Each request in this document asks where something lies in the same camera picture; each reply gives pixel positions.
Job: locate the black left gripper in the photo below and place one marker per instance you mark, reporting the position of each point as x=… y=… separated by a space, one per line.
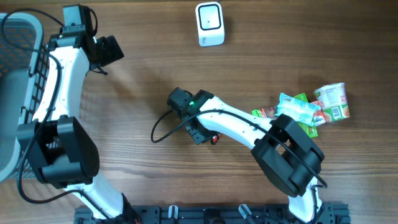
x=112 y=51

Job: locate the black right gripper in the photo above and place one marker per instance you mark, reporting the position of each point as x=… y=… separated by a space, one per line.
x=199 y=137

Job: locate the red coffee stick sachet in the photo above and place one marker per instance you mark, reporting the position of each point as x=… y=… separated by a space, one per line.
x=215 y=139

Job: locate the green snack bag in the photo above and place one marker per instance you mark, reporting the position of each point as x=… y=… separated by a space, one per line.
x=270 y=112

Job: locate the teal snack packet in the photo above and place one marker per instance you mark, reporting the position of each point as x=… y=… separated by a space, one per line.
x=297 y=109

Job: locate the instant noodle cup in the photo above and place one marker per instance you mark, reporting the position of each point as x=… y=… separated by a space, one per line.
x=333 y=102

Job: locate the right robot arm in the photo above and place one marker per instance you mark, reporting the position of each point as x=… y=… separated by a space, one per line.
x=288 y=157

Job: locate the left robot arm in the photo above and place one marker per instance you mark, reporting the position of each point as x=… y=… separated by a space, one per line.
x=56 y=146

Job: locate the white barcode scanner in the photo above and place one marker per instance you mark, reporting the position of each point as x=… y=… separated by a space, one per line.
x=210 y=24

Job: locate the grey plastic shopping basket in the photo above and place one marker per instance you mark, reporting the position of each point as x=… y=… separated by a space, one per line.
x=23 y=78

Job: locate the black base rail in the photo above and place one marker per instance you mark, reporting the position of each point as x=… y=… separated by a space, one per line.
x=329 y=213

